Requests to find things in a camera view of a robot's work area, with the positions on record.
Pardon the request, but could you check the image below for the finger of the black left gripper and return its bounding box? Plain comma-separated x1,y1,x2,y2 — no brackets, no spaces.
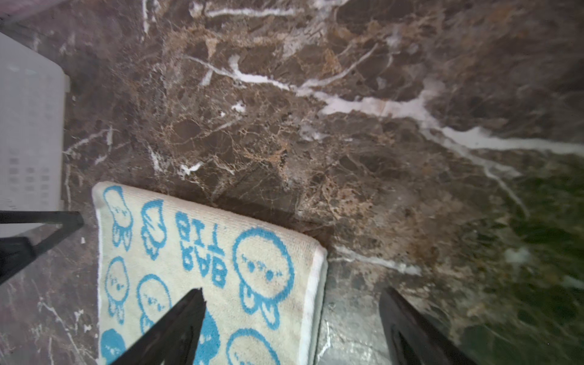
0,210,85,286

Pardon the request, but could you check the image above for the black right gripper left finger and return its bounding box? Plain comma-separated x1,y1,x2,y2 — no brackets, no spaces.
113,289,206,365

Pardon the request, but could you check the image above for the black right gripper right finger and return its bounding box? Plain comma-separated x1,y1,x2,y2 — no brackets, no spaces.
380,287,474,365

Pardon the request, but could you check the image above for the blue bunny pattern towel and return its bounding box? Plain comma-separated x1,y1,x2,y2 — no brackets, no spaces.
92,182,328,364

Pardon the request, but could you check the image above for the white plastic basket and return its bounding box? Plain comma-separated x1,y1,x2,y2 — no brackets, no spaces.
1,35,69,211

